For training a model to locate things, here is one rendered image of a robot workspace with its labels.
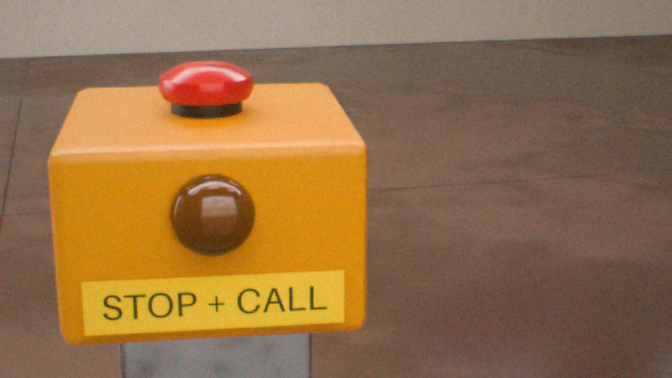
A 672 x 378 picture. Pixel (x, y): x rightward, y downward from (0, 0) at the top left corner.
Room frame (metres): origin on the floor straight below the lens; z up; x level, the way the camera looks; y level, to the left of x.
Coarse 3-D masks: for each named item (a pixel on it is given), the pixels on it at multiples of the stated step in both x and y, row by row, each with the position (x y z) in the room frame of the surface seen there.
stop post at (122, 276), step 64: (64, 128) 0.42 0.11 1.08; (128, 128) 0.41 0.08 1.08; (192, 128) 0.41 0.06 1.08; (256, 128) 0.41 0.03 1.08; (320, 128) 0.41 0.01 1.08; (64, 192) 0.38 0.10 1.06; (128, 192) 0.38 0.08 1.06; (256, 192) 0.39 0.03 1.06; (320, 192) 0.39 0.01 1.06; (64, 256) 0.38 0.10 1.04; (128, 256) 0.38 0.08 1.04; (192, 256) 0.38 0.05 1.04; (256, 256) 0.39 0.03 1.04; (320, 256) 0.39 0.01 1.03; (64, 320) 0.38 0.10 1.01; (128, 320) 0.38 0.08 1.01; (192, 320) 0.38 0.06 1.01; (256, 320) 0.39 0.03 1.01; (320, 320) 0.39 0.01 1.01
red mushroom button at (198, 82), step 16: (192, 64) 0.44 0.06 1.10; (208, 64) 0.44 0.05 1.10; (224, 64) 0.45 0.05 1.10; (160, 80) 0.44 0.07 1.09; (176, 80) 0.43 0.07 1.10; (192, 80) 0.43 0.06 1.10; (208, 80) 0.43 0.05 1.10; (224, 80) 0.43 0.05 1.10; (240, 80) 0.43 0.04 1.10; (176, 96) 0.43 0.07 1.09; (192, 96) 0.42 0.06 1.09; (208, 96) 0.42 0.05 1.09; (224, 96) 0.43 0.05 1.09; (240, 96) 0.43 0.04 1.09
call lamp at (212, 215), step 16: (208, 176) 0.38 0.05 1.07; (224, 176) 0.38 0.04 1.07; (192, 192) 0.38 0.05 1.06; (208, 192) 0.37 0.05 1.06; (224, 192) 0.38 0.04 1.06; (240, 192) 0.38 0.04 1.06; (176, 208) 0.38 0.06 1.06; (192, 208) 0.37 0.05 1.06; (208, 208) 0.37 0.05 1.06; (224, 208) 0.37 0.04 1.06; (240, 208) 0.38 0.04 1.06; (176, 224) 0.37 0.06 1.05; (192, 224) 0.37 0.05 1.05; (208, 224) 0.37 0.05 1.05; (224, 224) 0.37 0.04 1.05; (240, 224) 0.38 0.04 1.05; (192, 240) 0.37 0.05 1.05; (208, 240) 0.37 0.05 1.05; (224, 240) 0.37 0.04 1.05; (240, 240) 0.38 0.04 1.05
